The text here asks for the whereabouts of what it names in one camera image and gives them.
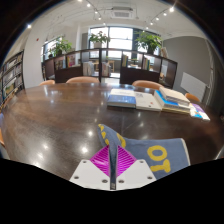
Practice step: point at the white book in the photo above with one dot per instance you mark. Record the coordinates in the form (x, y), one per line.
(146, 101)

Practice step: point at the white and blue magazine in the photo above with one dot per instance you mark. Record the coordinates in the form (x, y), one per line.
(201, 115)

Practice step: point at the large bright blue book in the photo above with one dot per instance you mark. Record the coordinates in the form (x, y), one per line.
(170, 106)

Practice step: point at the white wall radiator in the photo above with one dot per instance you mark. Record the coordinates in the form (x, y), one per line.
(193, 85)

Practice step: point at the ceiling spotlights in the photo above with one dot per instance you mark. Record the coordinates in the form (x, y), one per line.
(171, 9)

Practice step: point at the bushy green potted plant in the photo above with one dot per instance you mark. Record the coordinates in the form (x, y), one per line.
(61, 46)

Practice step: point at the small green potted plant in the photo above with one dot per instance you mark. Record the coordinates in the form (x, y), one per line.
(99, 37)

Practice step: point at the tall wall bookshelf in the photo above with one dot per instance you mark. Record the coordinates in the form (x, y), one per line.
(11, 78)

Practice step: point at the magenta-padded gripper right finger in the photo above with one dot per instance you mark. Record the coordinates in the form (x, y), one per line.
(136, 175)

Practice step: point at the beige book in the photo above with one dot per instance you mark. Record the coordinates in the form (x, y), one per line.
(174, 95)

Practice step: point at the large green potted plant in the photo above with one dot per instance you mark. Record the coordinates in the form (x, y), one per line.
(148, 41)

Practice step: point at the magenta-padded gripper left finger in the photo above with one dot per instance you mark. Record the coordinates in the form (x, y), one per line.
(88, 175)

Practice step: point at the dark blue book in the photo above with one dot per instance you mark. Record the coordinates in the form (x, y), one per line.
(121, 100)

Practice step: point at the grey towel with yellow letters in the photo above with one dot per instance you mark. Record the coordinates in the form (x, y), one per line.
(140, 146)

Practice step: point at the dark curved shelf unit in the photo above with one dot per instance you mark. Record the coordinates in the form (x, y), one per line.
(68, 74)

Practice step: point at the tan leather chair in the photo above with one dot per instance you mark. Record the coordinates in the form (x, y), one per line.
(146, 84)
(192, 97)
(82, 79)
(47, 82)
(1, 136)

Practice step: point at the white ceiling air conditioner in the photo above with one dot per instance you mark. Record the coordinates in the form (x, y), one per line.
(121, 13)

